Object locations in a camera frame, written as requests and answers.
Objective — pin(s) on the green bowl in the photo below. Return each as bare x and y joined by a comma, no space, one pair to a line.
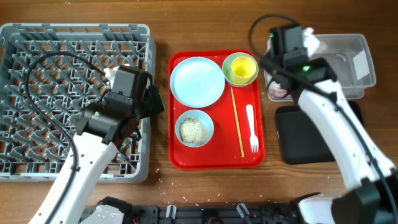
226,67

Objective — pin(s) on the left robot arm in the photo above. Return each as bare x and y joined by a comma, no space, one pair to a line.
101,130

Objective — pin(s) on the white napkin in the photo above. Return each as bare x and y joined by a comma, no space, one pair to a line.
310,42

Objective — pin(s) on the small light blue bowl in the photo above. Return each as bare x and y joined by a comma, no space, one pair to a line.
195,114

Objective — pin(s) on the clear plastic bin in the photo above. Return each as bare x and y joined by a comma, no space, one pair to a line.
350,57

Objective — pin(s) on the red snack wrapper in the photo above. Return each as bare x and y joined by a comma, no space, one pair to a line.
276,91

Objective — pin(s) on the large light blue plate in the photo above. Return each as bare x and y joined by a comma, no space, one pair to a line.
197,82

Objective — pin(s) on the yellow cup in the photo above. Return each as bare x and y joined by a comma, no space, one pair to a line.
243,69

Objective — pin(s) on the black waste tray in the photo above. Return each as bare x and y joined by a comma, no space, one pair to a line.
299,139

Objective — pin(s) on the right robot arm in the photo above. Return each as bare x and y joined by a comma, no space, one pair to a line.
369,176

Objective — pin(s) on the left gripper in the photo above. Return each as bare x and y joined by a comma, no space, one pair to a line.
149,108

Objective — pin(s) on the white plastic fork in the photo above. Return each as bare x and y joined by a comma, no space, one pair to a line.
254,141

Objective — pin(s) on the grey dishwasher rack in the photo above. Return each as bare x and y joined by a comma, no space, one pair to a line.
49,72

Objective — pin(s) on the leftover rice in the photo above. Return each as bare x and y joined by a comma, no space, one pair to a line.
193,131

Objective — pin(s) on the red serving tray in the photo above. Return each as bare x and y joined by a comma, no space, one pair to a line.
222,151

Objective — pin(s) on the wooden chopstick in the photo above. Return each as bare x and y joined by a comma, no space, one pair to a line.
237,124

